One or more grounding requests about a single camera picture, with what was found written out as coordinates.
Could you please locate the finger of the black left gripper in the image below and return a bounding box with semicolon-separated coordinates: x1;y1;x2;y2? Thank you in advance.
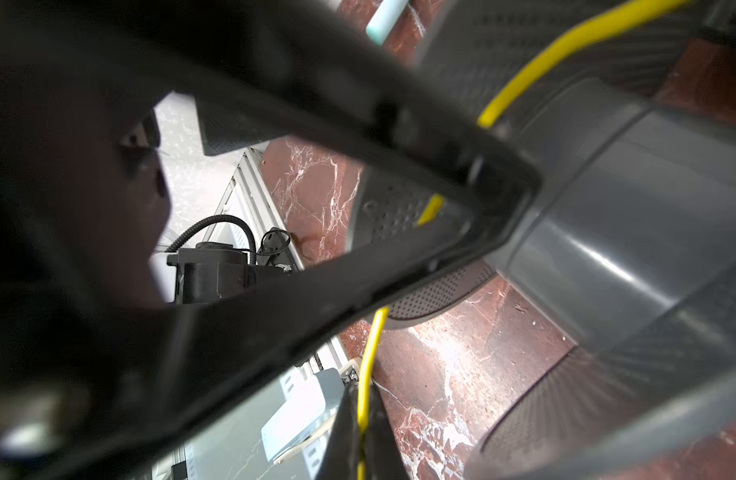
0;1;541;479

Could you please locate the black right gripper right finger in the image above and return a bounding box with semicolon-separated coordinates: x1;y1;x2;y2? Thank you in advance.
366;385;409;480

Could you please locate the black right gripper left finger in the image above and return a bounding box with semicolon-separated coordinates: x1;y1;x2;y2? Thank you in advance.
316;385;362;480

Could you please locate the grey perforated spool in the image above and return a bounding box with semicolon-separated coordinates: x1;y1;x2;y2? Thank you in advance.
343;0;736;480

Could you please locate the yellow cable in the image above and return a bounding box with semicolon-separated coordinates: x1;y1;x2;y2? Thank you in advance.
355;0;693;480

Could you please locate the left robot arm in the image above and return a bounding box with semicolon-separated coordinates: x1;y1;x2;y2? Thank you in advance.
0;1;541;479

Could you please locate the light blue toy shovel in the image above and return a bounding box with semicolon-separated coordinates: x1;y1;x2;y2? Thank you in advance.
365;0;409;45

